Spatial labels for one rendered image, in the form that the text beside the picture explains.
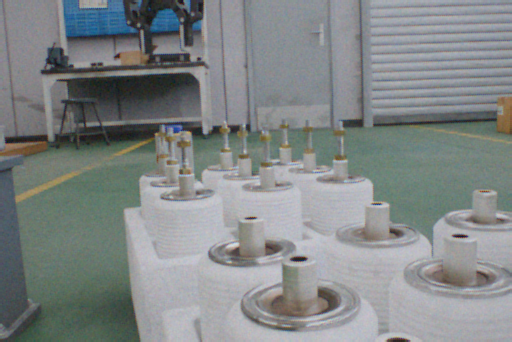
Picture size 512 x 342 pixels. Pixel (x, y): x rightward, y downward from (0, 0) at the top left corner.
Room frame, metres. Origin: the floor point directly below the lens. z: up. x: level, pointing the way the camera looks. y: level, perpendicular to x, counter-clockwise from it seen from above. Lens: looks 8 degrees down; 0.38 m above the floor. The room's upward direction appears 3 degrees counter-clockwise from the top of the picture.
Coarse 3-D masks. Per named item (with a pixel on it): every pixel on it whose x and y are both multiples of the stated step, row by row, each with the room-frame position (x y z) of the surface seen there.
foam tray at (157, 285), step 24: (144, 240) 0.73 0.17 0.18; (312, 240) 0.69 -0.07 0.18; (144, 264) 0.61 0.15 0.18; (168, 264) 0.61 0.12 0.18; (192, 264) 0.62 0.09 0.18; (144, 288) 0.60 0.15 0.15; (168, 288) 0.61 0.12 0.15; (192, 288) 0.61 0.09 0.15; (144, 312) 0.60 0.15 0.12; (144, 336) 0.64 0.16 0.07
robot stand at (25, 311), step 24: (0, 168) 0.81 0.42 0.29; (0, 192) 0.82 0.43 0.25; (0, 216) 0.81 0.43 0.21; (0, 240) 0.80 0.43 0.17; (0, 264) 0.80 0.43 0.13; (0, 288) 0.79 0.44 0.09; (24, 288) 0.87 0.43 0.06; (0, 312) 0.79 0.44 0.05; (24, 312) 0.85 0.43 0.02; (0, 336) 0.77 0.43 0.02
